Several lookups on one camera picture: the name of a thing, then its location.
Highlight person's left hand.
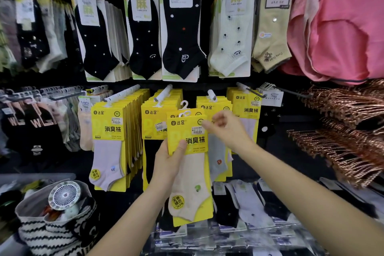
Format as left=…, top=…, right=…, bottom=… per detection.
left=150, top=138, right=188, bottom=196

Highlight person's right hand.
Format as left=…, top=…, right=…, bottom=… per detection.
left=201, top=110, right=256, bottom=154

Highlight bunch yellow sock packets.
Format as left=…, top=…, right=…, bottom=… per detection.
left=196, top=96, right=234, bottom=182
left=226, top=87, right=263, bottom=145
left=89, top=88, right=150, bottom=192
left=141, top=88, right=184, bottom=191

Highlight yellow packet cream sock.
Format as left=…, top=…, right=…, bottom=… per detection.
left=166, top=110, right=214, bottom=227

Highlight person's left forearm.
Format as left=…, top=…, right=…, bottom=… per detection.
left=87, top=186, right=172, bottom=256

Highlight person's right forearm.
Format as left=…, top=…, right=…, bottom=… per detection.
left=240, top=143, right=384, bottom=256

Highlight row of clear bagged socks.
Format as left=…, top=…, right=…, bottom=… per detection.
left=150, top=176, right=384, bottom=256

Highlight row black socks white cards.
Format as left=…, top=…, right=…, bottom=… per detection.
left=123, top=0, right=208, bottom=83

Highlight row black socks peach cuffs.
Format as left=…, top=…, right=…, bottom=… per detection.
left=0, top=86, right=80, bottom=163

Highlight pink garments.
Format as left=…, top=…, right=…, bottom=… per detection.
left=279, top=0, right=384, bottom=86

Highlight black dotted tall socks bunch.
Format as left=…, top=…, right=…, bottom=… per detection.
left=13, top=0, right=68, bottom=74

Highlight row of pastel hanging socks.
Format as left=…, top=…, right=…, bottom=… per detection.
left=0, top=0, right=18, bottom=73

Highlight clear price tag holder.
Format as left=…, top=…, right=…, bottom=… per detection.
left=260, top=90, right=284, bottom=107

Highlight cream dotted sock pack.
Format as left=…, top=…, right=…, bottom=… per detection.
left=208, top=0, right=256, bottom=79

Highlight bunch of pastel sock packs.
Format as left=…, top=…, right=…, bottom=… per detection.
left=78, top=86, right=113, bottom=151

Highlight beige sock pack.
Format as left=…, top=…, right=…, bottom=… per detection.
left=251, top=0, right=293, bottom=74

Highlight white handheld fan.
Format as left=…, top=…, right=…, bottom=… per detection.
left=48, top=180, right=82, bottom=211

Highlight heap of copper hangers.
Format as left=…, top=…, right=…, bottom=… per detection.
left=286, top=78, right=384, bottom=189

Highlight white plastic bin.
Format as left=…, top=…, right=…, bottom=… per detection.
left=0, top=173, right=77, bottom=256

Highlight black white zigzag tote bag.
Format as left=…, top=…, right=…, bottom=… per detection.
left=15, top=180, right=101, bottom=256

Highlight black dotted sock white card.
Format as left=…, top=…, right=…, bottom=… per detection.
left=71, top=0, right=131, bottom=82

